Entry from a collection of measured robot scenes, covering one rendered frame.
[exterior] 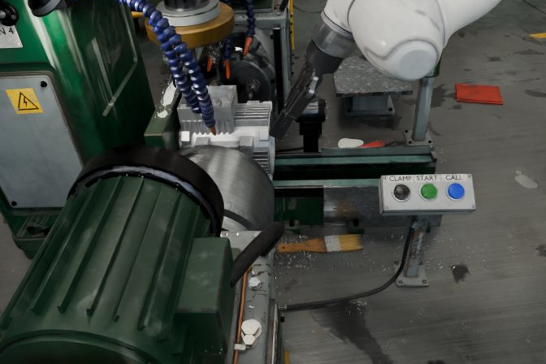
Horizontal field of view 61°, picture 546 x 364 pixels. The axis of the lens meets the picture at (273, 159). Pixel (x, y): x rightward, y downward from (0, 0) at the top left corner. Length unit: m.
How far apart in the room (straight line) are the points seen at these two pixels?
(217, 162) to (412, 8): 0.41
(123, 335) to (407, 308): 0.76
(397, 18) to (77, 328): 0.56
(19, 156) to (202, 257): 0.68
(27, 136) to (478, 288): 0.99
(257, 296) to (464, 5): 0.52
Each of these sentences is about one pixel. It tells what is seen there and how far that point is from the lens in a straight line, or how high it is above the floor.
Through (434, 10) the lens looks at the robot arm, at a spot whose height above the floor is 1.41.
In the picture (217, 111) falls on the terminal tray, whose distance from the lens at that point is 1.04.
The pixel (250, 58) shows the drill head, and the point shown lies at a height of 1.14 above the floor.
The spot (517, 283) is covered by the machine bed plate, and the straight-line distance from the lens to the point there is 1.18.
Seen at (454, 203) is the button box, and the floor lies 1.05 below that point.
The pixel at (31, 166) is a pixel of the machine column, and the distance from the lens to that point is 1.09.
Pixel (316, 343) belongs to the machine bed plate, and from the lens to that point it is 1.01.
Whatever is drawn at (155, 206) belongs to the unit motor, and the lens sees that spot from 0.48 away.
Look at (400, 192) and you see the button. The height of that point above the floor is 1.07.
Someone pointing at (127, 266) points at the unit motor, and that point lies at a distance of 0.44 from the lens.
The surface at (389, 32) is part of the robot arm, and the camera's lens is 0.72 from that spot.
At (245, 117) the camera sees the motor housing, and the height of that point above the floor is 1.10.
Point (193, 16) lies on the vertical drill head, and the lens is 0.94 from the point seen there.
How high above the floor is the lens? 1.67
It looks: 37 degrees down
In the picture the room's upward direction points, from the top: 4 degrees counter-clockwise
